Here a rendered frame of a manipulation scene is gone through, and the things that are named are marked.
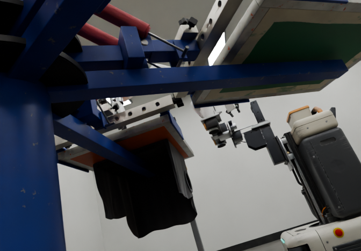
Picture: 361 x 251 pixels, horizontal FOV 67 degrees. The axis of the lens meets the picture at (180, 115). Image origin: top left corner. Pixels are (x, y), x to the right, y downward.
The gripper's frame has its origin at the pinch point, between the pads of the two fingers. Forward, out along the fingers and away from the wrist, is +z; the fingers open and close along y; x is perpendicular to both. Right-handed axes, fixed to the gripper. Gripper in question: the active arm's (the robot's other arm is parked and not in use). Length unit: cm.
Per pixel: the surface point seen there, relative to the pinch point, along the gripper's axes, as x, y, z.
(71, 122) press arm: -3, -61, 20
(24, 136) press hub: -8, -90, 36
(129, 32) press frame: -33, -75, 7
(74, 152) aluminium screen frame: 20.3, -18.7, 12.8
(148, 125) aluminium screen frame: -18.9, -18.7, 12.3
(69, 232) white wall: 200, 262, 10
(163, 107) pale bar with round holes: -29.2, -26.4, 9.8
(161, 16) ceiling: -38, 134, -191
